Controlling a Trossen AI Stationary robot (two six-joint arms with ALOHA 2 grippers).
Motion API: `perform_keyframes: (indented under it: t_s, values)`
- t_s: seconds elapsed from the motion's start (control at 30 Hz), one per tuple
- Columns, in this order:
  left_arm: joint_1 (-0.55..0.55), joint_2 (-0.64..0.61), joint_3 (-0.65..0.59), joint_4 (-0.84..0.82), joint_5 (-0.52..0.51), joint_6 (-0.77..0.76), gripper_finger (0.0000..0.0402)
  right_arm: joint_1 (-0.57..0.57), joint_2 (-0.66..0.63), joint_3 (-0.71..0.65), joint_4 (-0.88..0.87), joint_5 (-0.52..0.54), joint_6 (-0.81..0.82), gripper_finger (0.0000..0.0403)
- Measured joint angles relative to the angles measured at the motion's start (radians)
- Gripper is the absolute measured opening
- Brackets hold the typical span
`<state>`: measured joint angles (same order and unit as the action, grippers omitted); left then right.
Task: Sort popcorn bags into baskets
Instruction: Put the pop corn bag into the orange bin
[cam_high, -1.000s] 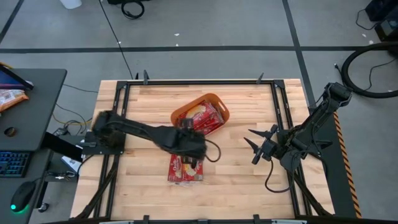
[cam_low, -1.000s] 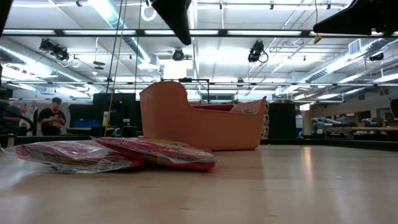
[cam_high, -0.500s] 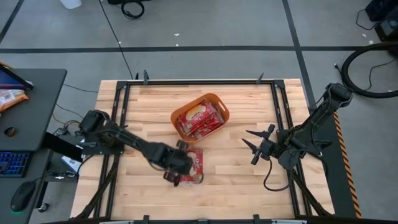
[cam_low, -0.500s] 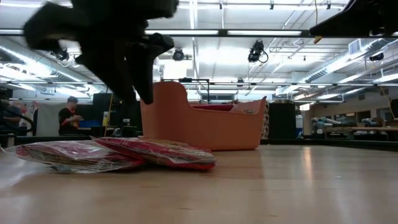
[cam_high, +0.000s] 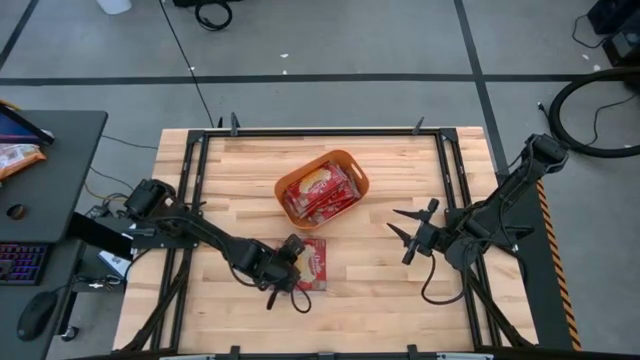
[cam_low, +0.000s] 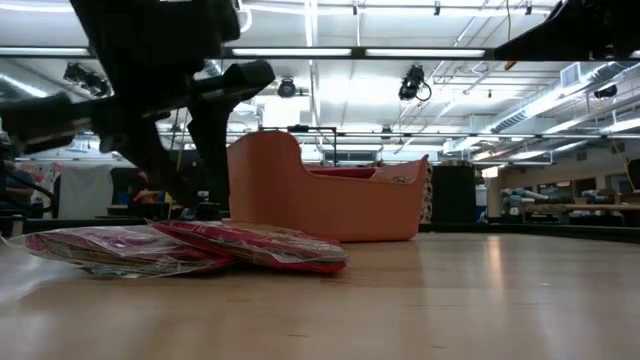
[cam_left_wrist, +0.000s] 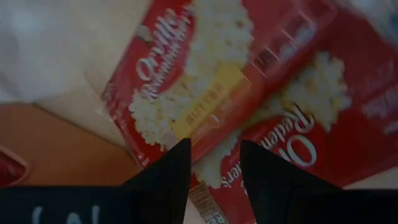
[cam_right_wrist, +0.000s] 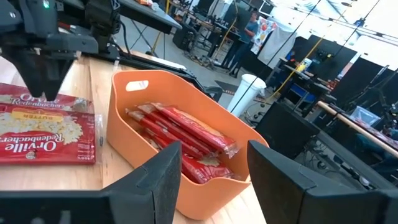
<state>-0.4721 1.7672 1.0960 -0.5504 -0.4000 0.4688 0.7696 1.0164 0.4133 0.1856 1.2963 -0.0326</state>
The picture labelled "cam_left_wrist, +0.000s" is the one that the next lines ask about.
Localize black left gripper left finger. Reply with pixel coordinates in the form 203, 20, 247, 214
120, 138, 192, 224

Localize red popcorn bag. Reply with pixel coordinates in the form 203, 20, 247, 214
191, 9, 398, 224
101, 0, 338, 169
0, 149, 28, 187

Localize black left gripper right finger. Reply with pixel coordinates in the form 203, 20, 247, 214
238, 139, 343, 224

